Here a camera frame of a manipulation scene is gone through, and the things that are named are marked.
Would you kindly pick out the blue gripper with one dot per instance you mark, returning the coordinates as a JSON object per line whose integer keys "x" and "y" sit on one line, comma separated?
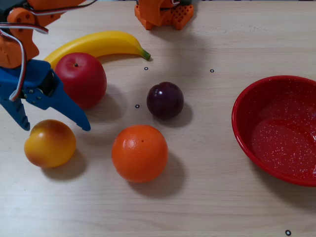
{"x": 29, "y": 81}

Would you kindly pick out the yellow toy peach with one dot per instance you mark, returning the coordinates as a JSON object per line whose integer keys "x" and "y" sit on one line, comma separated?
{"x": 49, "y": 145}

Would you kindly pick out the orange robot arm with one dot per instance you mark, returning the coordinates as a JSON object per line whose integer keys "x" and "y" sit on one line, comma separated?
{"x": 22, "y": 17}

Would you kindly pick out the orange robot base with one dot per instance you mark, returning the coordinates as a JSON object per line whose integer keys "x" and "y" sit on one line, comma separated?
{"x": 182, "y": 14}

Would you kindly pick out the red speckled enamel bowl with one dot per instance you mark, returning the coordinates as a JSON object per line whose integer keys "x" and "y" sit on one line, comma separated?
{"x": 284, "y": 148}

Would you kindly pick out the red toy apple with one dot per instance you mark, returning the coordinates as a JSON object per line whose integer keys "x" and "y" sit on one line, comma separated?
{"x": 84, "y": 79}

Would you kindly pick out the yellow toy banana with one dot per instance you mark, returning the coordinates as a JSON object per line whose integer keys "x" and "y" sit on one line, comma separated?
{"x": 103, "y": 43}

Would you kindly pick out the toy orange fruit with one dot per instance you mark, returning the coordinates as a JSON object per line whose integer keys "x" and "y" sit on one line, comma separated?
{"x": 139, "y": 154}

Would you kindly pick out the dark purple toy plum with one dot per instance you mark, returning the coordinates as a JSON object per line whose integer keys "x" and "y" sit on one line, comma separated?
{"x": 165, "y": 101}

